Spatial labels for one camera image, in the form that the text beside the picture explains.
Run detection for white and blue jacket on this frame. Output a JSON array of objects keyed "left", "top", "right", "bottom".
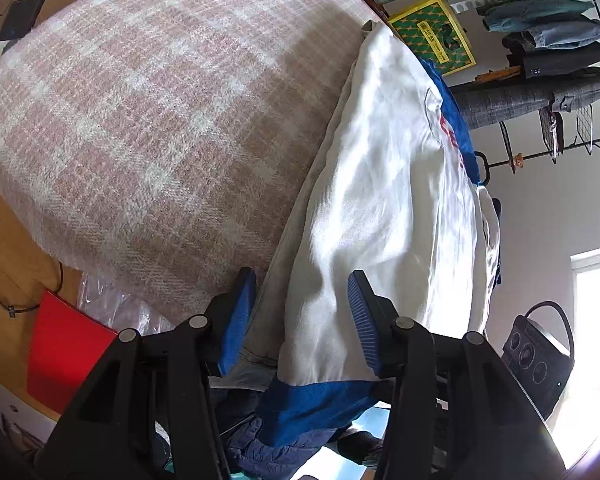
[{"left": 258, "top": 20, "right": 502, "bottom": 449}]

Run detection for black metal clothes rack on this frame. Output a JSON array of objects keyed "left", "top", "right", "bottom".
[{"left": 322, "top": 0, "right": 600, "bottom": 186}]

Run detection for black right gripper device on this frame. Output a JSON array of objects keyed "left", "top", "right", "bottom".
[{"left": 502, "top": 300, "right": 574, "bottom": 420}]

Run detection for clear plastic bag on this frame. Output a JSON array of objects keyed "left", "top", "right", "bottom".
[{"left": 76, "top": 273, "right": 174, "bottom": 336}]

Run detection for dark navy garment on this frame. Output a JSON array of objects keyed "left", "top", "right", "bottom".
[{"left": 214, "top": 390, "right": 384, "bottom": 479}]

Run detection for small teddy bear charm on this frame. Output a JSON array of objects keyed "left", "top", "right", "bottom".
[{"left": 512, "top": 153, "right": 524, "bottom": 171}]

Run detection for pink plaid bed blanket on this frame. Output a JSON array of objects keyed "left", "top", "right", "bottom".
[{"left": 0, "top": 0, "right": 374, "bottom": 322}]

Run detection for grey tweed folded garment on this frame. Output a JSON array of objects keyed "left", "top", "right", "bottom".
[{"left": 450, "top": 67, "right": 600, "bottom": 130}]

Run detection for dark charcoal folded jacket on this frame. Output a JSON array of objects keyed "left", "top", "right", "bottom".
[{"left": 507, "top": 42, "right": 600, "bottom": 79}]

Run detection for yellow green patterned box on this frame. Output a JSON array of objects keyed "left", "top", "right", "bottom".
[{"left": 388, "top": 0, "right": 476, "bottom": 75}]

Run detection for blue folded jeans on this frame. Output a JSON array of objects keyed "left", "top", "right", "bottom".
[{"left": 502, "top": 18, "right": 600, "bottom": 53}]

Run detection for teal folded jeans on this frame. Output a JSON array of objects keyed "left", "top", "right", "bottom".
[{"left": 477, "top": 0, "right": 594, "bottom": 32}]

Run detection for black tablet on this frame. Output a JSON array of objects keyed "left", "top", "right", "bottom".
[{"left": 0, "top": 0, "right": 45, "bottom": 41}]

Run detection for black floor cable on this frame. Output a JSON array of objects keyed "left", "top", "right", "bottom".
[{"left": 0, "top": 173, "right": 65, "bottom": 318}]

